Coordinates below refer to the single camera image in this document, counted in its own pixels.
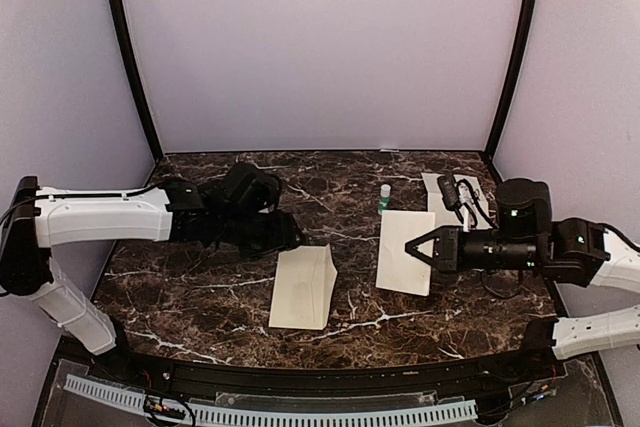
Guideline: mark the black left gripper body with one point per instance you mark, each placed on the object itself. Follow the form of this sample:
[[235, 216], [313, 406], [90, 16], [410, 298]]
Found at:
[[266, 239]]

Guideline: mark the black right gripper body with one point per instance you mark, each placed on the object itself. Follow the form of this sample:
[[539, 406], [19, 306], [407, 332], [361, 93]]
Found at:
[[459, 254]]

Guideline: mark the white spare paper sheet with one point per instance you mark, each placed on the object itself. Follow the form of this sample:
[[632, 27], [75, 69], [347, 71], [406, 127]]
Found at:
[[436, 205]]

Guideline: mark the white letter sheet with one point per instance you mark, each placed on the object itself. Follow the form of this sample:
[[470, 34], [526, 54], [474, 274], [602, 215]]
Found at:
[[397, 270]]

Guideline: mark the beige paper envelope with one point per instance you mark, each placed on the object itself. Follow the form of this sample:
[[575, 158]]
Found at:
[[303, 288]]

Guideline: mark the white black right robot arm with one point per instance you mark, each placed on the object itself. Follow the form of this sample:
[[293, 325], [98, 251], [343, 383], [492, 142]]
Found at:
[[572, 251]]

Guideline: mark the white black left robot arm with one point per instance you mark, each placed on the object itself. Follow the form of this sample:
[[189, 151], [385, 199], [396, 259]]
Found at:
[[241, 209]]

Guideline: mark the green white glue stick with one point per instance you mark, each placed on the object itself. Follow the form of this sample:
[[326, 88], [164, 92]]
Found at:
[[385, 191]]

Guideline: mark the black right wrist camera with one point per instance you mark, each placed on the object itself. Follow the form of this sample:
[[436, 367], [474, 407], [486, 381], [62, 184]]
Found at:
[[453, 201]]

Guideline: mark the white slotted cable duct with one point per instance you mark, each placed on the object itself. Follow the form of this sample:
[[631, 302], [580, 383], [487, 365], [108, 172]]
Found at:
[[244, 410]]

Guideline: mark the black front table rail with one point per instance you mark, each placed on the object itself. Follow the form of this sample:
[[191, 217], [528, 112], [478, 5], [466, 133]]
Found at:
[[476, 377]]

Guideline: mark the black right frame post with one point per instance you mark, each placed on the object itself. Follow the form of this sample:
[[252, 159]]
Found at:
[[516, 58]]

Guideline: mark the black frame post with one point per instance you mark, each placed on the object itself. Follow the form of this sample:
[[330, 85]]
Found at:
[[134, 79], [516, 58]]

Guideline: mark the black left frame post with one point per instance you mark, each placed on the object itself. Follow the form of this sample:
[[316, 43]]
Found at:
[[134, 79]]

